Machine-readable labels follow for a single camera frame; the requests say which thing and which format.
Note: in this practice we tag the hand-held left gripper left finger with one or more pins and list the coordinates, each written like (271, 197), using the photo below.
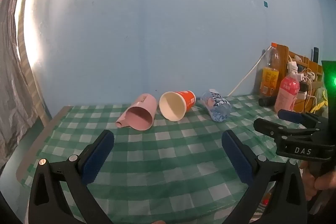
(96, 158)

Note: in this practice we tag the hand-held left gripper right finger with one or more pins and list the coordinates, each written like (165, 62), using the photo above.
(238, 159)

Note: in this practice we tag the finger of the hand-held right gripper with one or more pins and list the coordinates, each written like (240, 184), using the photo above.
(290, 115)
(275, 130)

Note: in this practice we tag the red paper cup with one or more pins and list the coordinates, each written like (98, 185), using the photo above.
(176, 104)

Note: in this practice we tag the person's right hand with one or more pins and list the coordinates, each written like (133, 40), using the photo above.
(319, 182)

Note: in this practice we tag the pink drink bottle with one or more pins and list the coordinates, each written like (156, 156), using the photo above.
(286, 91)

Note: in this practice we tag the black cylindrical object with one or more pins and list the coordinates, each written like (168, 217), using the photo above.
(266, 102)

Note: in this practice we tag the yellow-green cloth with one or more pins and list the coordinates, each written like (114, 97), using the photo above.
(320, 100)

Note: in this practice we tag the white power strip with plugs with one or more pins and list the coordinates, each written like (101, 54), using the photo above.
(302, 77)

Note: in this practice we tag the orange drink bottle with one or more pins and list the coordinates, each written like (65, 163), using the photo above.
(270, 74)

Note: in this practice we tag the wooden desk rack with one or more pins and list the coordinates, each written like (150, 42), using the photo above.
(284, 58)

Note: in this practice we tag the pink plastic mug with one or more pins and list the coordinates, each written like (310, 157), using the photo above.
(139, 115)

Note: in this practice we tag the dark upright remote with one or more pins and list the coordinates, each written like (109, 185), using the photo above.
(315, 55)

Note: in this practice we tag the green checkered tablecloth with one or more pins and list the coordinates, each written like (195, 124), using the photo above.
(162, 150)

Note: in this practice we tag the grey curtain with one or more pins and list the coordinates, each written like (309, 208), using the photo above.
(13, 77)

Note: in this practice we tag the teal wall sticker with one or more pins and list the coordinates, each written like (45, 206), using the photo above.
(265, 3)

